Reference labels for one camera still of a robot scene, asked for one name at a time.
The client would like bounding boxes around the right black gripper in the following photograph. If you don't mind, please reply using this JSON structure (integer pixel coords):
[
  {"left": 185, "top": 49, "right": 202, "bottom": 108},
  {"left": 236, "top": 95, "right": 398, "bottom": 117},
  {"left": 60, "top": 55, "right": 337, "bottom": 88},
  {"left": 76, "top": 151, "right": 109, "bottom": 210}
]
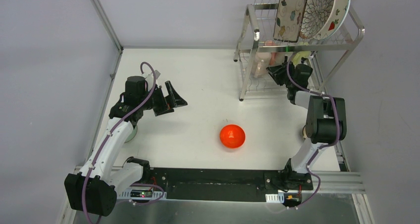
[{"left": 267, "top": 61, "right": 296, "bottom": 88}]

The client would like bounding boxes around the beige cup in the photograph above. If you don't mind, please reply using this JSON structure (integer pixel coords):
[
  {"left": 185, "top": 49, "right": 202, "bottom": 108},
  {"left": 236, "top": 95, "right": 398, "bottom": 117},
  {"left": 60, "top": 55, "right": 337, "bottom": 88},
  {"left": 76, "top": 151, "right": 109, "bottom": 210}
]
[{"left": 252, "top": 53, "right": 271, "bottom": 78}]

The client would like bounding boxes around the pale yellow mug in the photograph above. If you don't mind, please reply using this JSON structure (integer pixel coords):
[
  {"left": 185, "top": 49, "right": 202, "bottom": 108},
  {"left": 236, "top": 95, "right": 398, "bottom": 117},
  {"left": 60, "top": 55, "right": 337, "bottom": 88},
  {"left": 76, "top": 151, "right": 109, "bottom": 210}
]
[{"left": 291, "top": 51, "right": 312, "bottom": 65}]

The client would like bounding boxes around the mint green bowl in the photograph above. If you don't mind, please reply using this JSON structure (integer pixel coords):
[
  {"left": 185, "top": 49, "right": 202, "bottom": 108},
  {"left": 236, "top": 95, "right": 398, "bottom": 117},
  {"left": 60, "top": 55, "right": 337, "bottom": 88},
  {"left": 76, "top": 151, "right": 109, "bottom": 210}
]
[{"left": 124, "top": 126, "right": 138, "bottom": 143}]

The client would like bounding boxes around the square floral plate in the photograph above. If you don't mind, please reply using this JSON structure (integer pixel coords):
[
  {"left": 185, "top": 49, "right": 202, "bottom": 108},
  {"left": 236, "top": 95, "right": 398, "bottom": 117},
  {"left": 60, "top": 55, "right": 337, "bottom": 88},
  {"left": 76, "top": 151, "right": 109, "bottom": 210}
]
[{"left": 273, "top": 0, "right": 307, "bottom": 43}]

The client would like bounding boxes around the orange bowl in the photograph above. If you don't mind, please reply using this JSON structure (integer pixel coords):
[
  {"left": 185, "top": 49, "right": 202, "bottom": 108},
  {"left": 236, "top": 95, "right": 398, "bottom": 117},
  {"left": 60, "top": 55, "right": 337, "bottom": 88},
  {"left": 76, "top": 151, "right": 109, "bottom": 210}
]
[{"left": 219, "top": 124, "right": 246, "bottom": 149}]

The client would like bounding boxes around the brown petal pattern plate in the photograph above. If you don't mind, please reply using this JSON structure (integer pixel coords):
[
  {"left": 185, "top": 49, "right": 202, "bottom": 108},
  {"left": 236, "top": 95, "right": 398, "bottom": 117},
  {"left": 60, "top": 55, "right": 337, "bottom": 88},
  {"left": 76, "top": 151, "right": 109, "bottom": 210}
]
[{"left": 300, "top": 0, "right": 335, "bottom": 40}]

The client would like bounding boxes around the watermelon pattern round plate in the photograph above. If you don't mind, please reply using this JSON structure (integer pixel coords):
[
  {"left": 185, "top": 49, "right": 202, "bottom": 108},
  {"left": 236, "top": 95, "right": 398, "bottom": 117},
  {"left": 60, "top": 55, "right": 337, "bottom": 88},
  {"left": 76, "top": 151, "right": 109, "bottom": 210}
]
[{"left": 314, "top": 0, "right": 351, "bottom": 40}]

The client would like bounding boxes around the pink mug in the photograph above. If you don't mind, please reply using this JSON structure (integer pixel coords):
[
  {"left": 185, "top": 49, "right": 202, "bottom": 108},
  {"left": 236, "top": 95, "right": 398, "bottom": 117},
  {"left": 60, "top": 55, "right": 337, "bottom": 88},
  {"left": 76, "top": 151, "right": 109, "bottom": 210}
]
[{"left": 264, "top": 41, "right": 276, "bottom": 46}]

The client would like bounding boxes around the brown dish under right arm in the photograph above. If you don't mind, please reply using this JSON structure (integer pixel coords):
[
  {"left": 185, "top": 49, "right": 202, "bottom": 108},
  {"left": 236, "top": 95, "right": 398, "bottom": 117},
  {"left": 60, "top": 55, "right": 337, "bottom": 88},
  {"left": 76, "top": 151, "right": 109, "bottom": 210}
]
[{"left": 302, "top": 126, "right": 307, "bottom": 140}]

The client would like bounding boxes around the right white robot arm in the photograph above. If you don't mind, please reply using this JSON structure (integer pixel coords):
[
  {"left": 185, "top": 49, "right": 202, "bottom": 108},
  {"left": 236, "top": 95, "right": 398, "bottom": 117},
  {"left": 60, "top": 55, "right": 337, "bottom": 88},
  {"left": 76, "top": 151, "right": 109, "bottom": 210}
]
[{"left": 266, "top": 62, "right": 347, "bottom": 189}]

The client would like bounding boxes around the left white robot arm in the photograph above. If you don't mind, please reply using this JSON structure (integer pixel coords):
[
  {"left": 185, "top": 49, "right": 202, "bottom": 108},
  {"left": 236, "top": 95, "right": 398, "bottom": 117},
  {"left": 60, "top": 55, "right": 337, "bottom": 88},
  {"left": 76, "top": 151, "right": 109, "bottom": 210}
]
[{"left": 64, "top": 76, "right": 188, "bottom": 217}]

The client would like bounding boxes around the steel two-tier dish rack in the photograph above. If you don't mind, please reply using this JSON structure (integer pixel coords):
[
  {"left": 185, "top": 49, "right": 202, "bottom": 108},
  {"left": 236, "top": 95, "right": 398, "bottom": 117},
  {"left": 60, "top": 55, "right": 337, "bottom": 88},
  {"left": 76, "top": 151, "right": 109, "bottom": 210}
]
[{"left": 233, "top": 1, "right": 366, "bottom": 101}]

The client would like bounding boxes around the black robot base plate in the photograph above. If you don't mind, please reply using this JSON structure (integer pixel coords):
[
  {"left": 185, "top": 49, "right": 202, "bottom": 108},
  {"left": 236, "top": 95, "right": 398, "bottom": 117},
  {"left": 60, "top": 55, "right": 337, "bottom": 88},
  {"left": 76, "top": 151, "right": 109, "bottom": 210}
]
[{"left": 139, "top": 168, "right": 314, "bottom": 202}]

